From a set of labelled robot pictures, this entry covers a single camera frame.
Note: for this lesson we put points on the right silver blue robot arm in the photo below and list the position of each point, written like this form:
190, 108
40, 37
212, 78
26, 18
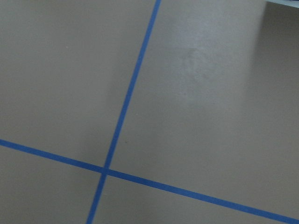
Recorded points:
292, 3

